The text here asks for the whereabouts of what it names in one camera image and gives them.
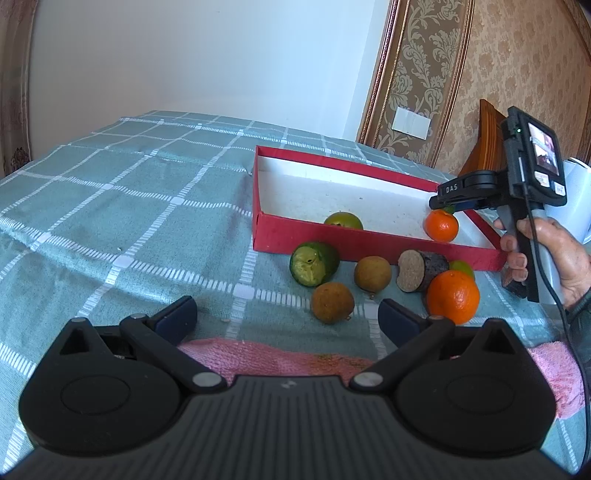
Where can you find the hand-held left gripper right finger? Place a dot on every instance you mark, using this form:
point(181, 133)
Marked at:
point(397, 318)

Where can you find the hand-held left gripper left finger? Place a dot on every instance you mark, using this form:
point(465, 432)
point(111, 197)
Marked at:
point(178, 316)

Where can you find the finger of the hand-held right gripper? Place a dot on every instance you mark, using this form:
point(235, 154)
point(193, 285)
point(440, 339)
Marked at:
point(475, 205)
point(448, 191)

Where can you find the small dark green fruit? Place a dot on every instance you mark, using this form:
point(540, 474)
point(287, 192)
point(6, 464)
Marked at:
point(449, 210)

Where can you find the orange tangerine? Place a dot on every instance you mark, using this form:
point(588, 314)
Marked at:
point(442, 226)
point(452, 297)

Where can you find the brown round longan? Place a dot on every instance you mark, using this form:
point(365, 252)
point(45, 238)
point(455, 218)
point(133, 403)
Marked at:
point(332, 303)
point(372, 273)

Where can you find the yellow-green lime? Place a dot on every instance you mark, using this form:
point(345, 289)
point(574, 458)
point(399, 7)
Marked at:
point(464, 267)

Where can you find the dark cut fruit piece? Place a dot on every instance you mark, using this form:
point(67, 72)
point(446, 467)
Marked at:
point(431, 265)

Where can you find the cut green cucumber piece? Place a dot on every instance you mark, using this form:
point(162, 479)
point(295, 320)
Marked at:
point(323, 258)

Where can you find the red shallow cardboard box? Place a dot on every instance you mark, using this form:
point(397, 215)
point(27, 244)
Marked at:
point(323, 241)

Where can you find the green unripe tangerine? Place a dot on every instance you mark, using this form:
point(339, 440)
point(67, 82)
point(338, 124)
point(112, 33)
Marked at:
point(344, 220)

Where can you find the person's right hand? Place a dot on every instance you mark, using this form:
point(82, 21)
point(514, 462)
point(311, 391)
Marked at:
point(563, 258)

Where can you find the pink towel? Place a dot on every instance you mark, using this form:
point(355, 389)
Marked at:
point(258, 360)

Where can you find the teal checked tablecloth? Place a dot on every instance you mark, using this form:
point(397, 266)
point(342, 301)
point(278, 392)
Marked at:
point(115, 198)

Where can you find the white wall switch plate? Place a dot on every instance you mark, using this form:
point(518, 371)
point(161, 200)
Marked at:
point(412, 122)

